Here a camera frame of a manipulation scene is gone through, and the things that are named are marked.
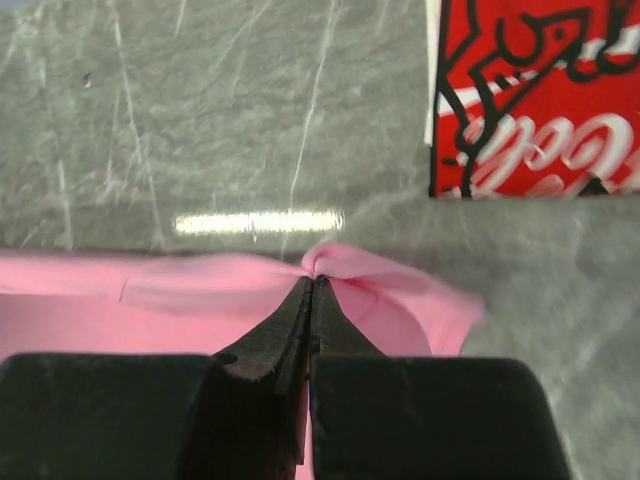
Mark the folded red white Coca-Cola t-shirt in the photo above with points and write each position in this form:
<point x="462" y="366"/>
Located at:
<point x="533" y="98"/>

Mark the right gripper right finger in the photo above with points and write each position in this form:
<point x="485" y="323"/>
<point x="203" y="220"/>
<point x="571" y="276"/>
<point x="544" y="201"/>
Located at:
<point x="379" y="417"/>

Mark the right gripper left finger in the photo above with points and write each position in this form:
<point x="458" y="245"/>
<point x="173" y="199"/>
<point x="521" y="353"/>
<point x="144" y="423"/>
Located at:
<point x="237" y="414"/>

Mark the pink t-shirt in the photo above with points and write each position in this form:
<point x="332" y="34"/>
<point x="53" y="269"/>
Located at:
<point x="198" y="305"/>

